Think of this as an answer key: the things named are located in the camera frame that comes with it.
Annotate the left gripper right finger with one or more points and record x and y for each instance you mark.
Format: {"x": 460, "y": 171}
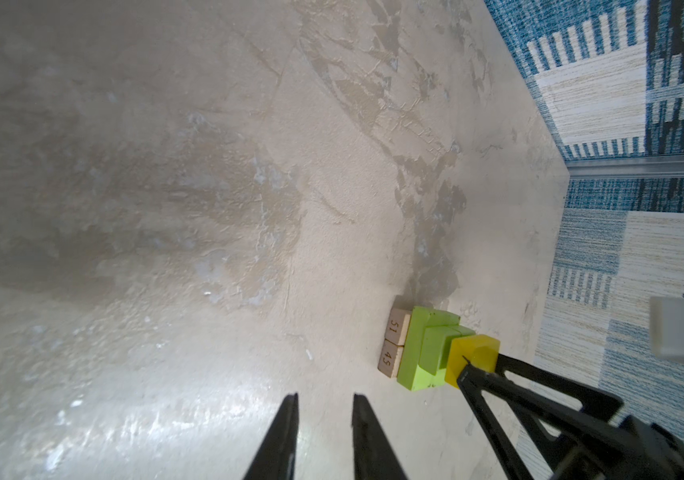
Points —
{"x": 374, "y": 458}

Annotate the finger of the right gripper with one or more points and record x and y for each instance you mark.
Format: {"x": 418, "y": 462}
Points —
{"x": 594, "y": 402}
{"x": 547, "y": 422}

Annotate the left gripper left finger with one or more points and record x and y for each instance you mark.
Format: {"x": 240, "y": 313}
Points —
{"x": 276, "y": 456}

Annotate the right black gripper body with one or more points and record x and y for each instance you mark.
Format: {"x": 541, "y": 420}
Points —
{"x": 632, "y": 450}

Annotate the natural wood block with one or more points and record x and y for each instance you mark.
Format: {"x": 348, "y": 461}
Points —
{"x": 390, "y": 359}
{"x": 398, "y": 326}

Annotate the long yellow block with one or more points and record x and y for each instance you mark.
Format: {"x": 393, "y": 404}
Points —
{"x": 480, "y": 351}

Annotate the small green cube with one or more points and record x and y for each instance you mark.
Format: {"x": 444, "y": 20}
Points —
{"x": 436, "y": 345}

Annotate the long green block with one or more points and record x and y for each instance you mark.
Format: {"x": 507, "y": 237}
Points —
{"x": 421, "y": 319}
{"x": 426, "y": 380}

